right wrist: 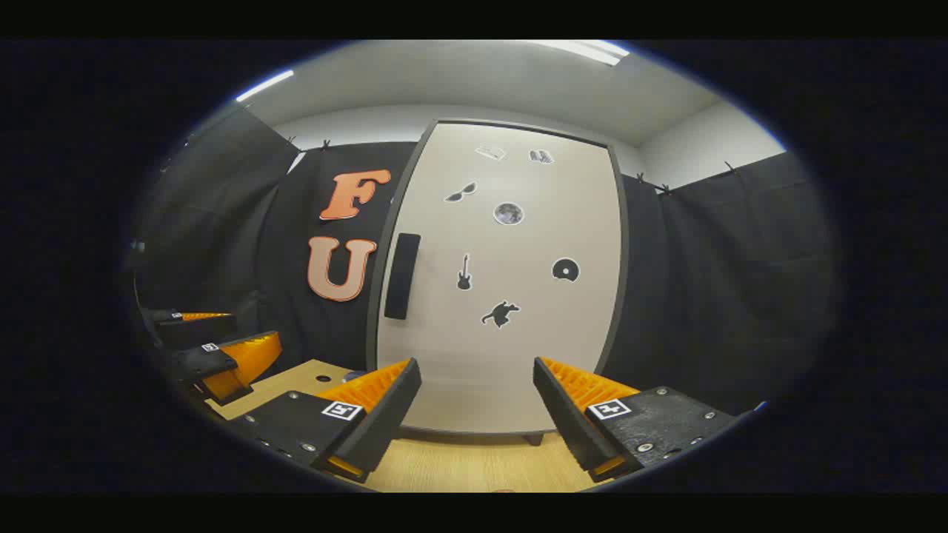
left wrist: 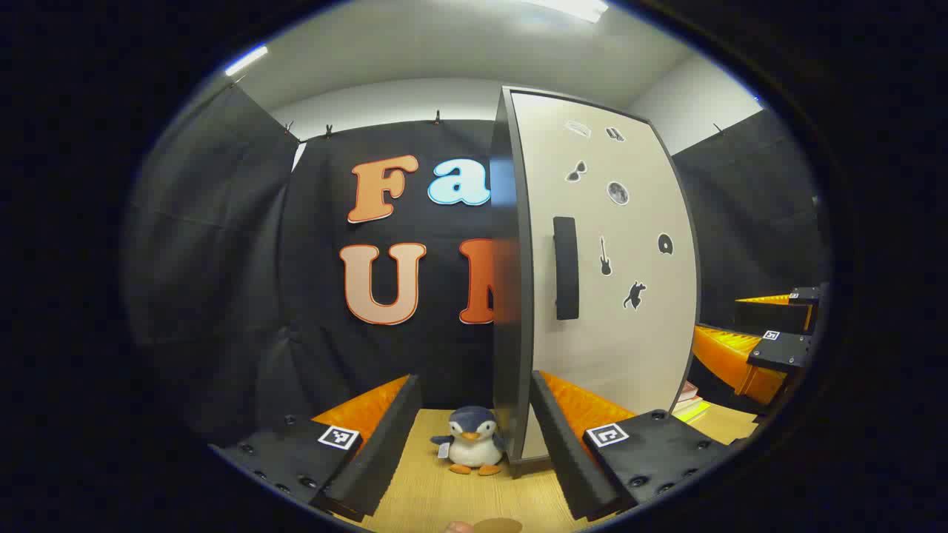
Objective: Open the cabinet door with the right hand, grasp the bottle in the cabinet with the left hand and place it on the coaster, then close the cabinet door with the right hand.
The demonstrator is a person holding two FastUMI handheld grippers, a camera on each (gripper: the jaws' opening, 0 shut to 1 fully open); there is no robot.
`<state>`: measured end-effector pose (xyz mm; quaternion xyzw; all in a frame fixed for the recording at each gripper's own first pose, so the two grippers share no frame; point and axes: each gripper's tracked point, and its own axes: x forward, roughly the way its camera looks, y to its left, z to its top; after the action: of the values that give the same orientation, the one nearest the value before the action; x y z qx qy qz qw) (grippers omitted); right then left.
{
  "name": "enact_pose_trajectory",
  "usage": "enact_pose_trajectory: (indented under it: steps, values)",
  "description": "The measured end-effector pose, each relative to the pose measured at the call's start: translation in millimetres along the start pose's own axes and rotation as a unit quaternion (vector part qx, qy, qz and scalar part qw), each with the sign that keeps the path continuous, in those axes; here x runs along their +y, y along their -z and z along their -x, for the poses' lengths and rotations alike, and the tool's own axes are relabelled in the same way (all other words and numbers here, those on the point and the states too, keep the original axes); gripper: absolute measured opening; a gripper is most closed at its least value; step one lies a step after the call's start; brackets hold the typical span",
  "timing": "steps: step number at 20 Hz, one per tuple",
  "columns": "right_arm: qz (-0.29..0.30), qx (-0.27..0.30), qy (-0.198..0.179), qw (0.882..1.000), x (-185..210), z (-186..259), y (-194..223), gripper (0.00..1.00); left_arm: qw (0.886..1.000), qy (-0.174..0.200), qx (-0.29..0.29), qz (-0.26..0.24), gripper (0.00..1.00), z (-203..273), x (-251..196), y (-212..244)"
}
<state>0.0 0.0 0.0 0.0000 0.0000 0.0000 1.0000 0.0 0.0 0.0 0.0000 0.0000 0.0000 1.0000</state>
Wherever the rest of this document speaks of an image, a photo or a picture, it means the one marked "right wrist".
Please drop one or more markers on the wide ceiling light panel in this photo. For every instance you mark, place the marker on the wide ceiling light panel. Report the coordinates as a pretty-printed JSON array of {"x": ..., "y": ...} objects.
[{"x": 592, "y": 50}]

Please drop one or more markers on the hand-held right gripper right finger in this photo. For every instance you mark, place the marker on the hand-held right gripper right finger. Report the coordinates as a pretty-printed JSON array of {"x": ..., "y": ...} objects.
[{"x": 566, "y": 422}]

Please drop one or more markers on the grey cabinet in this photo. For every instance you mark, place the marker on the grey cabinet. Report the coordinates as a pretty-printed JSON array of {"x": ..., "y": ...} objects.
[{"x": 372, "y": 333}]

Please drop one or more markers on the long ceiling light strip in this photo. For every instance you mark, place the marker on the long ceiling light strip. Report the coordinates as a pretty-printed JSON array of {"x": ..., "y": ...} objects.
[{"x": 265, "y": 85}]

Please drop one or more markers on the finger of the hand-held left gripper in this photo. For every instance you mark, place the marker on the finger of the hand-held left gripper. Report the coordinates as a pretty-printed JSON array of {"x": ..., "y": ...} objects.
[
  {"x": 201, "y": 361},
  {"x": 196, "y": 330}
]

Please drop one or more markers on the black backdrop cloth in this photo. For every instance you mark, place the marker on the black backdrop cloth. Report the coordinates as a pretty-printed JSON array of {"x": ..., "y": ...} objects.
[{"x": 740, "y": 281}]

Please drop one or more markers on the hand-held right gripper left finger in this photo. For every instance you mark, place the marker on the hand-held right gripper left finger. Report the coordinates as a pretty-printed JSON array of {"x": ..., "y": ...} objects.
[{"x": 385, "y": 422}]

